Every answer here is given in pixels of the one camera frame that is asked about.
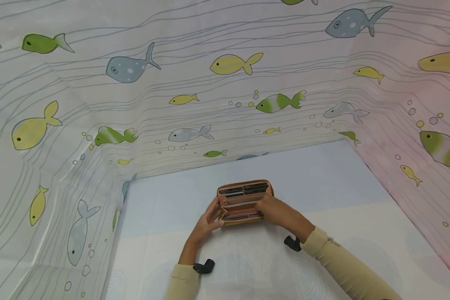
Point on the person's right hand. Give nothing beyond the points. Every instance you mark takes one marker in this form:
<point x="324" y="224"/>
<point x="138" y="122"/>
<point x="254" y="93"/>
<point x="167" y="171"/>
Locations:
<point x="275" y="212"/>

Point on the person's left hand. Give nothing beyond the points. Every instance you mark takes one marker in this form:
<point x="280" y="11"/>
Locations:
<point x="203" y="227"/>

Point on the person's left fingers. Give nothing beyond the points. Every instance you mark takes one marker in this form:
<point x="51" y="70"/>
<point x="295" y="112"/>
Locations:
<point x="214" y="208"/>

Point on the person's right fingers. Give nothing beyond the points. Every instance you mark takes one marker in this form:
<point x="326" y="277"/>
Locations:
<point x="260" y="207"/>

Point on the pink zip wallet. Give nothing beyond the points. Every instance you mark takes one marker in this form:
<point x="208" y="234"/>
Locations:
<point x="242" y="200"/>

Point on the person's left forearm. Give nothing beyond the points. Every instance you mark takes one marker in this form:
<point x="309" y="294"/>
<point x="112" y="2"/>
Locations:
<point x="185" y="271"/>

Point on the person's right forearm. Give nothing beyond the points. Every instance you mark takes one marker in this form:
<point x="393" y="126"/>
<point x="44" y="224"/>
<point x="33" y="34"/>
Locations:
<point x="345" y="262"/>

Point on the black wrist band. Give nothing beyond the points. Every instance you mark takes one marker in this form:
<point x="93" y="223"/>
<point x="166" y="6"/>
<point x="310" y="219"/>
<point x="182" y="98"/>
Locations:
<point x="292" y="243"/>
<point x="204" y="266"/>

